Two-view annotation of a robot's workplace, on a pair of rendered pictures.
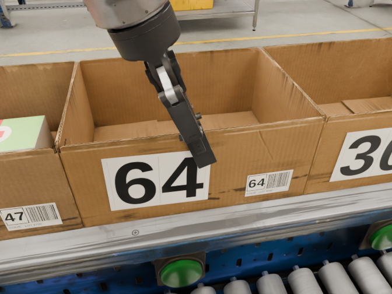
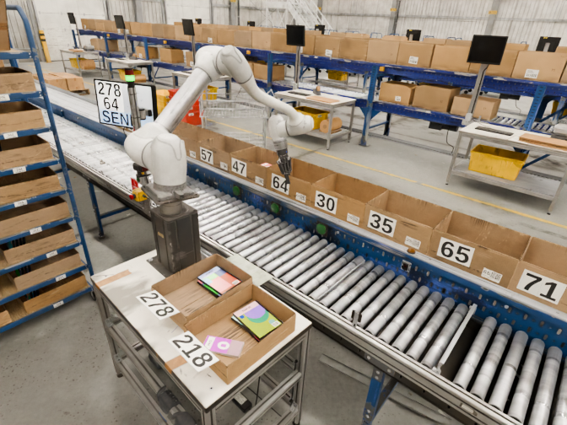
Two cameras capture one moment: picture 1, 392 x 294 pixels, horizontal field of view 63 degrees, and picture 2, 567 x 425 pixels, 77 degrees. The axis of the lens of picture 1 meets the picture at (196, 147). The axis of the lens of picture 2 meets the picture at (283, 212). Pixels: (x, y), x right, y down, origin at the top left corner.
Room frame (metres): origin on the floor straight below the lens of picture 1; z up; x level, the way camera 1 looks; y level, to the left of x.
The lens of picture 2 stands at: (-1.05, -1.71, 1.95)
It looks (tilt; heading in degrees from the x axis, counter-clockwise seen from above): 28 degrees down; 51
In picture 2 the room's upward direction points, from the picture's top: 3 degrees clockwise
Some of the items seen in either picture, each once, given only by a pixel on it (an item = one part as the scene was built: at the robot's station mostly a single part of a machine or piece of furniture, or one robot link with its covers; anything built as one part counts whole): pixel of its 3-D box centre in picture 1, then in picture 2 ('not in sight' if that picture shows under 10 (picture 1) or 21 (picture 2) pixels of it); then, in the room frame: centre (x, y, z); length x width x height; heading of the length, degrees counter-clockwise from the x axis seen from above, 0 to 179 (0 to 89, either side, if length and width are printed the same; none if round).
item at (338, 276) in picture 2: not in sight; (337, 277); (0.19, -0.70, 0.72); 0.52 x 0.05 x 0.05; 11
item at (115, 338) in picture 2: not in sight; (199, 354); (-0.53, -0.42, 0.36); 1.00 x 0.58 x 0.72; 98
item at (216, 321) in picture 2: not in sight; (241, 328); (-0.47, -0.76, 0.80); 0.38 x 0.28 x 0.10; 9
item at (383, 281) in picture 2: not in sight; (369, 294); (0.22, -0.89, 0.72); 0.52 x 0.05 x 0.05; 11
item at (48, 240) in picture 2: not in sight; (35, 236); (-1.06, 0.92, 0.59); 0.40 x 0.30 x 0.10; 9
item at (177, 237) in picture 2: not in sight; (176, 236); (-0.46, -0.11, 0.91); 0.26 x 0.26 x 0.33; 8
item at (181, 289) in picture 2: not in sight; (203, 289); (-0.49, -0.45, 0.80); 0.38 x 0.28 x 0.10; 10
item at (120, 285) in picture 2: not in sight; (194, 300); (-0.53, -0.42, 0.74); 1.00 x 0.58 x 0.03; 98
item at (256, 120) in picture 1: (184, 124); (300, 180); (0.51, 0.02, 0.96); 0.39 x 0.29 x 0.17; 101
